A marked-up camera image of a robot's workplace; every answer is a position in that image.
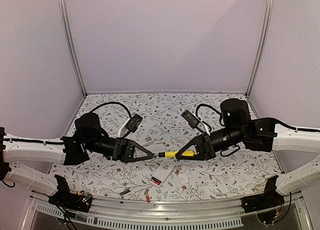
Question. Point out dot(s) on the left aluminium frame post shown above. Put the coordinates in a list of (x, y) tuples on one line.
[(71, 46)]

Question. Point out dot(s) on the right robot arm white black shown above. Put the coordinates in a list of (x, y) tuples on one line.
[(263, 134)]

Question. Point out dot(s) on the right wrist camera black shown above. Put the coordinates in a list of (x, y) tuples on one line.
[(194, 122)]

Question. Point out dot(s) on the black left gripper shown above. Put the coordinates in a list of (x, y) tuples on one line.
[(123, 151)]

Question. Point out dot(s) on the right aluminium frame post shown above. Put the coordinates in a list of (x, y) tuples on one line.
[(261, 45)]

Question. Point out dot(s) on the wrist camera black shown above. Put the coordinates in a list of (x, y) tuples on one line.
[(129, 126), (194, 122)]

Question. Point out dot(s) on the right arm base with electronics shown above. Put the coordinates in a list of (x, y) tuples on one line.
[(269, 198)]

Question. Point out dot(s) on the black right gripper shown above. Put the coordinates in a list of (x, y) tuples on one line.
[(207, 153)]

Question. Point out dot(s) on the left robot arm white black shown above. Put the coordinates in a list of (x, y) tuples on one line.
[(67, 151)]

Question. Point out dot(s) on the aluminium frame post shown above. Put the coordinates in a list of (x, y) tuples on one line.
[(261, 45), (71, 46)]

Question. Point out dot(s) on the floral patterned table mat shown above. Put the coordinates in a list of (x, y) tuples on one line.
[(238, 173)]

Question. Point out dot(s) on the small white remote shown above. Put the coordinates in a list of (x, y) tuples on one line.
[(163, 171)]

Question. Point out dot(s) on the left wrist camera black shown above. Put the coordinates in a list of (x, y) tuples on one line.
[(129, 126)]

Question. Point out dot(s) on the white battery cover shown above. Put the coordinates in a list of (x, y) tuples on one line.
[(183, 178)]

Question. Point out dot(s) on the white remote control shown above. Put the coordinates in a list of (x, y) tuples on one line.
[(156, 148)]

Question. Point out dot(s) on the yellow handled screwdriver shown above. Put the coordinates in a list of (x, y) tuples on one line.
[(173, 154)]

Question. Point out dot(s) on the red purple batteries in remote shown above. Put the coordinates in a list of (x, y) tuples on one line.
[(156, 181)]

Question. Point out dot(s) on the long white remote with buttons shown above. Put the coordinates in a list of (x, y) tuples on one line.
[(149, 139)]

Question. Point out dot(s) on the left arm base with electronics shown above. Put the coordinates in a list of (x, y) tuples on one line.
[(64, 198)]

